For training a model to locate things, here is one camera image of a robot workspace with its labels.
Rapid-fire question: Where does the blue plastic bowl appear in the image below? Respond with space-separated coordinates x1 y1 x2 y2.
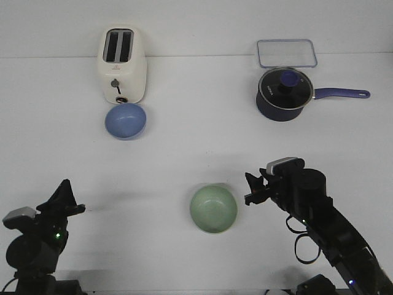
104 103 147 140

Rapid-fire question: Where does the dark blue saucepan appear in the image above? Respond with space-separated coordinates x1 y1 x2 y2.
255 67 370 122

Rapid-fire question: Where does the green plastic bowl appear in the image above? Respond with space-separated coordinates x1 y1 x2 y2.
190 184 238 234

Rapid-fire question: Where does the cream white toaster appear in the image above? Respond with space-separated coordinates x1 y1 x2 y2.
97 25 147 104

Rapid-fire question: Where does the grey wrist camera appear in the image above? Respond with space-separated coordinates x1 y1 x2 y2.
266 157 300 176
2 206 36 230

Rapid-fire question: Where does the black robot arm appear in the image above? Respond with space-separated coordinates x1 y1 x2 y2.
2 179 85 294
61 155 377 291

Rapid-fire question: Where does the clear container lid blue rim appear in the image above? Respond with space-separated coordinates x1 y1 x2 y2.
257 39 317 69

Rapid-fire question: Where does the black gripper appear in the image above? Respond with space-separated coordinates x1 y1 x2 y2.
19 179 85 254
244 159 305 213

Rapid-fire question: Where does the glass pot lid blue knob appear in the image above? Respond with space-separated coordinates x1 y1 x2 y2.
259 67 314 111

